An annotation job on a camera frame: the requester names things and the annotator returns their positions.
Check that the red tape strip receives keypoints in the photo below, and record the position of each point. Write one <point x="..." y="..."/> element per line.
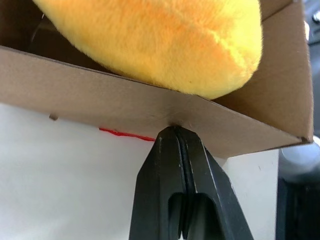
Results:
<point x="120" y="133"/>

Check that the yellow plush toy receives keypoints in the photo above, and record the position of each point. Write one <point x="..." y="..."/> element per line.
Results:
<point x="155" y="37"/>

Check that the brown cardboard box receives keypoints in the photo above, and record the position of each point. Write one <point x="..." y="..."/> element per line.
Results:
<point x="100" y="95"/>

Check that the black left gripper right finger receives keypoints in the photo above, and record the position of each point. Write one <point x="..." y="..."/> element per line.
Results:
<point x="212" y="190"/>

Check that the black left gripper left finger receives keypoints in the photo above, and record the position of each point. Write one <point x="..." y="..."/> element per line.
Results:
<point x="160" y="170"/>

